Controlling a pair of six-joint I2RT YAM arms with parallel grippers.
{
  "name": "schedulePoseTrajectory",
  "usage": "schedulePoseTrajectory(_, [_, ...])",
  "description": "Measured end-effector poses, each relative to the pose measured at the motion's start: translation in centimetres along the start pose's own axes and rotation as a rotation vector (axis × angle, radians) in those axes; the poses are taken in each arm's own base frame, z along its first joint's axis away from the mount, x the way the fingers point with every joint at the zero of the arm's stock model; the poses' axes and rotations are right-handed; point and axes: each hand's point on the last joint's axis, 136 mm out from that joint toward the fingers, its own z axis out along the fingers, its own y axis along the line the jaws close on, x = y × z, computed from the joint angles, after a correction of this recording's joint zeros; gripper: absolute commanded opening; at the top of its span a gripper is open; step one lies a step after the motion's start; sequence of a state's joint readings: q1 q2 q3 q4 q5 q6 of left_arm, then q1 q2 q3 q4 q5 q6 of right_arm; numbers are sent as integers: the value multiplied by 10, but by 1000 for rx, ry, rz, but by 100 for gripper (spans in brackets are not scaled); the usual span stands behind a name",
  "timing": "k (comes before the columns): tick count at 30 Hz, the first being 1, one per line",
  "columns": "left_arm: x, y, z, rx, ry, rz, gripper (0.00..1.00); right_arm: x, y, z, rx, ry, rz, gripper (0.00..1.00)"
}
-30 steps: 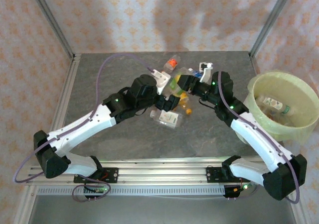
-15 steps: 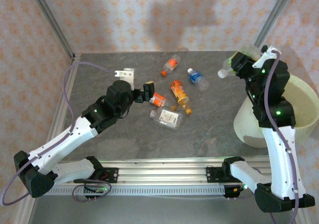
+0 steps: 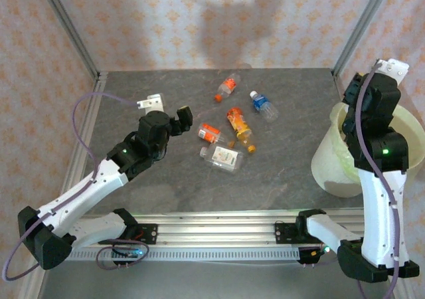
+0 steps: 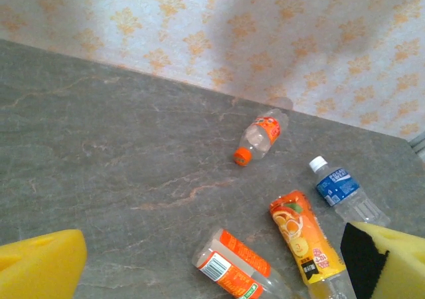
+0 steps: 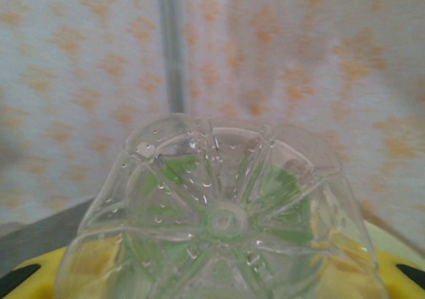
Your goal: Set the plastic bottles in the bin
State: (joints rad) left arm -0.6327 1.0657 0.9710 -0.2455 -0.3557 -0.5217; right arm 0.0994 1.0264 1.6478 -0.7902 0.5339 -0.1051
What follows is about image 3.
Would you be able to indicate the blue label bottle white cap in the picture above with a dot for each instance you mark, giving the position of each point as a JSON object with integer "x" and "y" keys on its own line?
{"x": 262, "y": 103}

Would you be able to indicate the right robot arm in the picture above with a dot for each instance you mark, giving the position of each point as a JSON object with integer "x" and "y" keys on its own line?
{"x": 378, "y": 219}

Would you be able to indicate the white plastic bin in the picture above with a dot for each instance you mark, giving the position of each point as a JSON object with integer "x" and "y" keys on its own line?
{"x": 327, "y": 166}

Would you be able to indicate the bottle orange white label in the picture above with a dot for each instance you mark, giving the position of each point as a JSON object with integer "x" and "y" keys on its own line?
{"x": 208, "y": 133}

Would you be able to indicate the clear bottle orange cap label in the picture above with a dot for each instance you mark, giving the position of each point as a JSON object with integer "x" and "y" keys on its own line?
{"x": 228, "y": 84}

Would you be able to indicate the orange juice bottle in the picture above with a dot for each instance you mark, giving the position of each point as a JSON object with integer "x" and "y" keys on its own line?
{"x": 239, "y": 124}

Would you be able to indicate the flat clear bottle white label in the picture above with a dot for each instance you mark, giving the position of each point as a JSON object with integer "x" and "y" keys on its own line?
{"x": 223, "y": 157}

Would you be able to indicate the grey metal lower panel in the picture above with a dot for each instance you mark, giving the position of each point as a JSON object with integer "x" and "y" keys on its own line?
{"x": 216, "y": 279}

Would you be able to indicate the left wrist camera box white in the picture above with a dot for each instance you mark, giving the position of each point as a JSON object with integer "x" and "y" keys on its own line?
{"x": 151, "y": 102}

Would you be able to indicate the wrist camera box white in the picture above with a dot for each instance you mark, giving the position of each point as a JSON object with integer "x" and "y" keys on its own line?
{"x": 395, "y": 68}
{"x": 151, "y": 102}

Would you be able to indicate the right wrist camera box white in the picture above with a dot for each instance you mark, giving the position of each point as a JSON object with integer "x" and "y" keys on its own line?
{"x": 395, "y": 68}

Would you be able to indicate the aluminium frame post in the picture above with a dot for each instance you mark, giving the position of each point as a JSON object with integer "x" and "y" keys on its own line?
{"x": 359, "y": 30}
{"x": 71, "y": 30}

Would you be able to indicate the aluminium side rail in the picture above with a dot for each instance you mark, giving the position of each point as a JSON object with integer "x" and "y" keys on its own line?
{"x": 98, "y": 93}

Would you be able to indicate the aluminium front rail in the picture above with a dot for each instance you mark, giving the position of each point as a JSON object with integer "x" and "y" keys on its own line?
{"x": 216, "y": 232}

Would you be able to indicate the aluminium frame leg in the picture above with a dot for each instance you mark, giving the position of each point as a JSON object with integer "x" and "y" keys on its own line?
{"x": 403, "y": 290}
{"x": 33, "y": 279}

